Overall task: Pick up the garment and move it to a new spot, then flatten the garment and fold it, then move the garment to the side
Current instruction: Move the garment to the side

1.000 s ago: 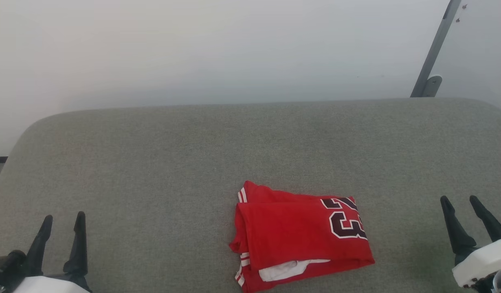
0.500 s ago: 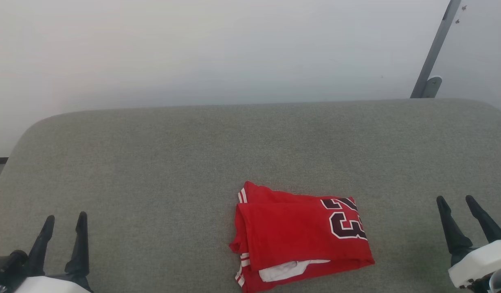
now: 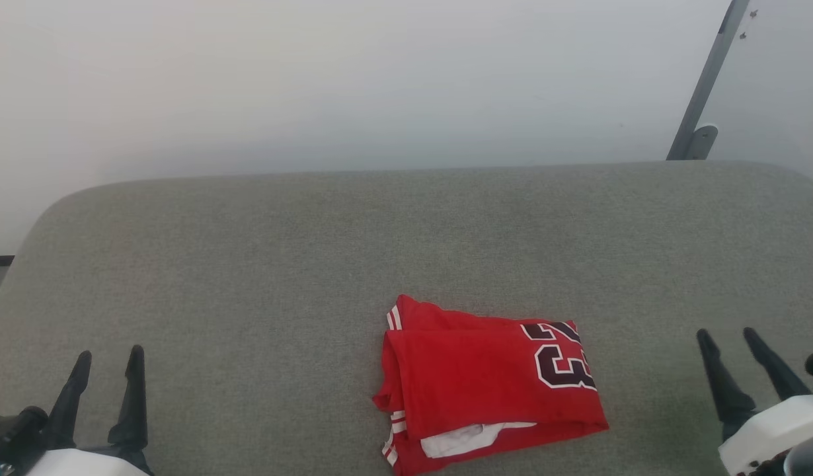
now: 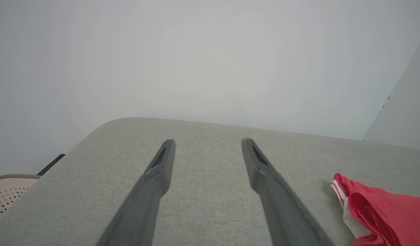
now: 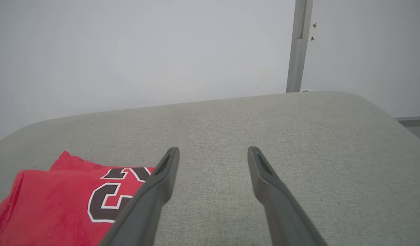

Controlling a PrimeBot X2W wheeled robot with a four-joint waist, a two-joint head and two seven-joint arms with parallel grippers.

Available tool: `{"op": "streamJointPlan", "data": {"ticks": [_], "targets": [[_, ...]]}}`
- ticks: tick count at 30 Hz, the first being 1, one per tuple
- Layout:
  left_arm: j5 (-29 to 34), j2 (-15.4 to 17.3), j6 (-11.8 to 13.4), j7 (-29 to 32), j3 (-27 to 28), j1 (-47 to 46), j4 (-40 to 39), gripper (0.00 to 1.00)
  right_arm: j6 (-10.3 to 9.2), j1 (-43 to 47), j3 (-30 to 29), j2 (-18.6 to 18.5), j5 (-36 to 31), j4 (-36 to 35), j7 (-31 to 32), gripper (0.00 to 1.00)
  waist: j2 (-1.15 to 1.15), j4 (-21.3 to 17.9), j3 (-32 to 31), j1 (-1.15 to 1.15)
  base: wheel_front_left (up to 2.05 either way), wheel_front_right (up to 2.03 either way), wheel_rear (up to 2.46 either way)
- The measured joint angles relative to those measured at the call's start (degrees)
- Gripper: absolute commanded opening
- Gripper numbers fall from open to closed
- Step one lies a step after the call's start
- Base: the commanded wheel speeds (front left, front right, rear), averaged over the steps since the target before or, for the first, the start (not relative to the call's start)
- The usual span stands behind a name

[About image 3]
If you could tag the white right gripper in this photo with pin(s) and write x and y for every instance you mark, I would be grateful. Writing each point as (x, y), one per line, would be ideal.
(776, 430)

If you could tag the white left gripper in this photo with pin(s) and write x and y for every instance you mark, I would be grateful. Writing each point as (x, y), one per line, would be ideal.
(82, 464)

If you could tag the red Bulls basketball jersey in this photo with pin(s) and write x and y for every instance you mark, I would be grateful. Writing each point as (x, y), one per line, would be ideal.
(479, 383)

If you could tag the grey fabric sofa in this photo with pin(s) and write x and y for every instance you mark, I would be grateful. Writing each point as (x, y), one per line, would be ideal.
(314, 264)

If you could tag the grey metal pole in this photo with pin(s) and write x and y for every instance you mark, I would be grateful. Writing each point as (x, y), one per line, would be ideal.
(707, 79)

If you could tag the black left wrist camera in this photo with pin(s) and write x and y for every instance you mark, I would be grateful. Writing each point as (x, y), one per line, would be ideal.
(13, 430)

